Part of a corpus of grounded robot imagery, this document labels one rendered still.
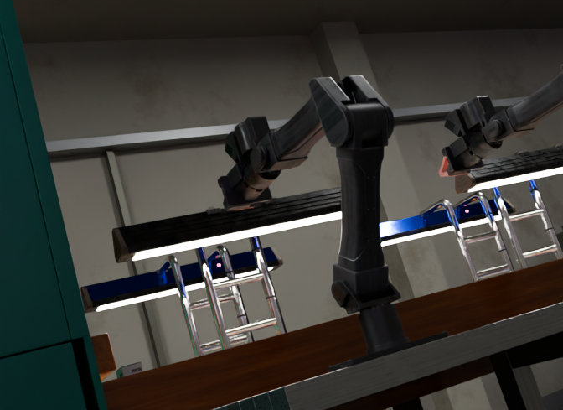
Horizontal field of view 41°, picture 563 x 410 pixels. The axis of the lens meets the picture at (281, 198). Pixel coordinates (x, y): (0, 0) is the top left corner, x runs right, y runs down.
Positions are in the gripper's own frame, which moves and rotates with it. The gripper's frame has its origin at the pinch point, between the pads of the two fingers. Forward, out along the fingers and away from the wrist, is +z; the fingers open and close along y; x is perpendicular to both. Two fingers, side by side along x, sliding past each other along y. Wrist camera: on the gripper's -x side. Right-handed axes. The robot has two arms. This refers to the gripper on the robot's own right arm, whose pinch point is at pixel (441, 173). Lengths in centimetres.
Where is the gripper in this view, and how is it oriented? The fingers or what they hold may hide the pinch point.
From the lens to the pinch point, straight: 194.7
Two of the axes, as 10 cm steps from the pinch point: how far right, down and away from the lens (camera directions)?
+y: -8.5, 1.3, -5.0
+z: -4.2, 3.9, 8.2
